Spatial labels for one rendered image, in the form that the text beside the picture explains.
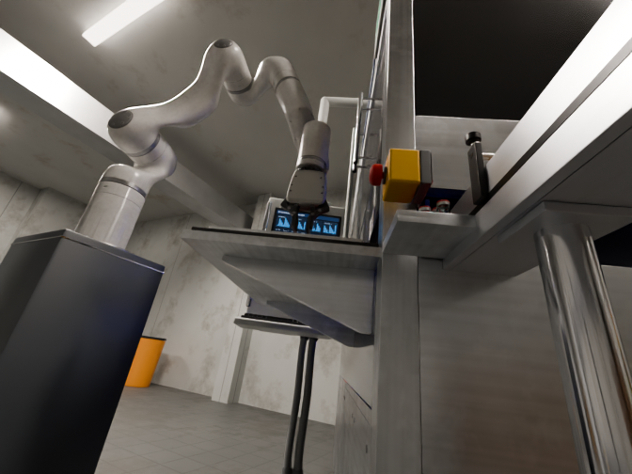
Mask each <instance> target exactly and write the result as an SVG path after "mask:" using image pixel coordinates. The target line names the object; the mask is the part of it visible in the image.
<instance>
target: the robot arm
mask: <svg viewBox="0 0 632 474"><path fill-rule="evenodd" d="M223 84H224V86H225V88H226V90H227V92H228V94H229V96H230V98H231V99H232V101H233V102H234V103H236V104H238V105H241V106H250V105H252V104H253V103H255V102H256V101H257V100H258V99H259V98H260V97H261V95H262V94H263V93H264V92H265V91H266V90H268V89H269V88H271V87H272V88H273V89H274V91H275V94H276V97H277V99H278V102H279V104H280V107H281V109H282V111H283V113H284V116H285V118H286V120H287V123H288V125H289V129H290V132H291V135H292V140H293V143H294V145H295V147H296V150H297V152H298V158H297V163H296V169H295V171H294V173H293V176H292V179H291V182H290V186H289V189H288V193H287V196H286V197H285V199H284V200H283V201H282V202H281V204H280V206H281V208H282V209H284V210H286V211H288V212H289V214H290V215H291V216H292V223H291V228H292V229H293V233H297V228H298V222H299V219H298V213H299V211H303V212H310V215H309V216H308V222H307V228H306V231H307V234H310V231H311V230H313V223H314V220H315V219H316V218H317V217H318V216H320V215H321V214H322V213H328V212H329V211H330V210H329V206H328V204H327V201H326V175H327V173H328V170H329V159H328V152H329V144H330V137H331V130H330V127H329V126H328V125H327V124H326V123H324V122H322V121H320V120H315V118H314V115H313V111H312V108H311V105H310V102H309V100H308V96H307V94H306V92H305V90H304V89H303V86H302V84H301V82H300V80H299V78H298V76H297V74H296V72H295V69H294V67H293V65H292V63H291V62H290V61H289V60H288V59H287V58H285V57H282V56H269V57H266V58H265V59H263V61H262V62H261V63H260V66H259V68H258V71H257V74H256V77H255V78H252V77H251V75H250V72H249V69H248V67H247V64H246V62H245V57H244V55H243V52H242V50H241V49H240V47H239V46H238V45H237V44H236V43H235V42H234V41H232V40H230V39H219V40H217V41H215V42H214V43H213V44H211V46H210V47H209V48H208V50H207V52H206V54H205V56H204V58H203V62H202V66H201V70H200V73H199V75H198V77H197V80H196V81H195V82H194V84H192V85H191V86H190V87H188V88H187V89H186V90H184V91H183V92H182V93H181V94H179V95H178V96H176V97H175V98H173V99H172V100H170V101H168V102H165V103H159V104H155V105H147V106H137V107H131V108H126V109H123V110H120V111H118V112H117V113H116V114H114V115H113V116H112V117H111V118H110V119H109V120H108V122H107V132H108V135H109V136H110V138H111V139H112V141H113V142H114V143H115V144H116V145H117V146H118V147H119V148H120V149H121V150H122V151H123V152H124V153H125V154H126V155H127V156H128V157H130V158H131V159H132V160H133V161H134V167H131V166H126V165H120V164H117V165H112V166H110V167H108V168H107V169H106V170H105V171H104V173H103V175H102V177H101V179H100V181H99V183H98V185H97V187H96V189H95V191H94V193H93V195H92V197H91V199H90V201H89V203H88V205H87V207H86V209H85V211H84V213H83V215H82V217H81V219H80V221H79V223H78V225H77V227H76V229H75V232H77V233H80V234H82V235H85V236H87V237H89V238H92V239H95V240H97V241H100V242H102V243H105V244H108V245H111V246H114V247H116V248H119V249H121V250H124V251H127V250H125V248H126V245H127V244H128V242H129V239H130V237H131V234H132V232H133V229H134V226H135V223H136V221H137V218H138V216H139V214H140V212H141V210H142V207H143V205H144V202H145V200H146V197H147V195H148V192H149V190H150V189H151V187H152V186H153V185H154V184H155V183H157V182H158V181H160V180H162V179H165V178H167V177H169V176H171V175H172V174H173V173H174V171H175V169H176V166H177V157H176V154H175V152H174V150H173V149H172V148H171V147H170V146H169V144H168V143H167V142H166V140H165V139H164V138H163V137H162V135H161V134H160V133H159V130H160V129H162V128H165V127H168V126H173V127H177V128H182V129H187V128H191V127H194V126H196V125H198V124H199V123H200V122H201V121H203V120H204V119H205V118H207V117H208V116H209V115H210V114H211V113H213V112H214V110H215V109H216V107H217V106H218V102H219V97H220V92H221V88H222V86H223ZM127 252H129V251H127ZM129 253H131V252H129Z"/></svg>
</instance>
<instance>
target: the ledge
mask: <svg viewBox="0 0 632 474"><path fill-rule="evenodd" d="M476 227H477V226H476V217H475V215H467V214H456V213H433V212H422V211H409V210H397V212H396V214H395V216H394V218H393V221H392V223H391V225H390V228H389V230H388V232H387V236H386V238H385V240H384V242H383V253H388V254H397V255H407V256H417V257H427V258H437V259H444V258H445V257H446V256H448V255H449V254H450V253H451V251H452V250H453V249H454V248H455V247H456V246H458V245H459V244H460V243H461V242H462V241H463V240H464V239H465V238H466V237H467V236H468V235H469V234H470V233H471V232H472V231H473V230H474V229H475V228H476Z"/></svg>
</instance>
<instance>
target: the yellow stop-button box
mask: <svg viewBox="0 0 632 474"><path fill-rule="evenodd" d="M383 172H384V178H383V179H382V183H383V195H382V199H383V201H386V202H399V203H410V202H411V204H418V205H419V204H420V203H421V202H422V200H423V198H424V197H425V195H426V193H427V191H428V189H429V188H430V186H431V184H432V172H431V152H430V151H429V150H401V149H390V150H389V152H388V155H387V161H386V165H385V167H384V171H383Z"/></svg>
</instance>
